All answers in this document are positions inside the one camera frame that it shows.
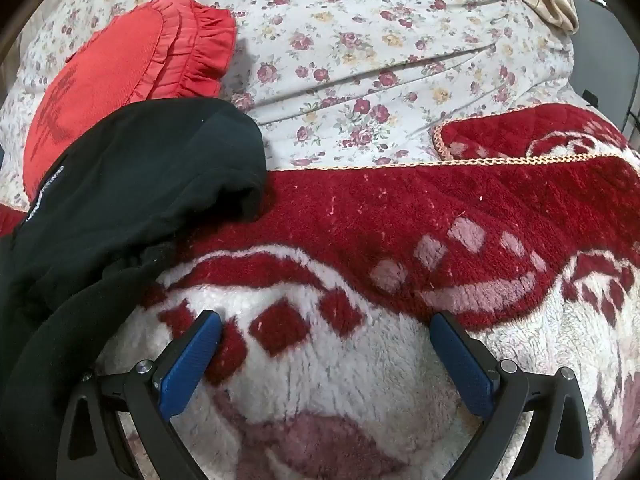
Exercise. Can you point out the white floral bedsheet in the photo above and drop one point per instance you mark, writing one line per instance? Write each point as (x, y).
(360, 45)

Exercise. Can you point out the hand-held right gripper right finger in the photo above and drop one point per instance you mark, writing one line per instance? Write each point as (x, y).
(462, 365)

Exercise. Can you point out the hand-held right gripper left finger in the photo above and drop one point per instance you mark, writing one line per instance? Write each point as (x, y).
(192, 360)

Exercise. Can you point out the red and white fleece blanket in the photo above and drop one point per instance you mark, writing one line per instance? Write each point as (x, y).
(380, 220)

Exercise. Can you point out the black pants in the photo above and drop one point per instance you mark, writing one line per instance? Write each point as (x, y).
(115, 200)

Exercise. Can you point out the red heart-shaped frilled pillow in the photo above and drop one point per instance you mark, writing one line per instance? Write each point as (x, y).
(115, 70)

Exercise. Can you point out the grey flat panel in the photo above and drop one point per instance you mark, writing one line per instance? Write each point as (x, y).
(600, 55)

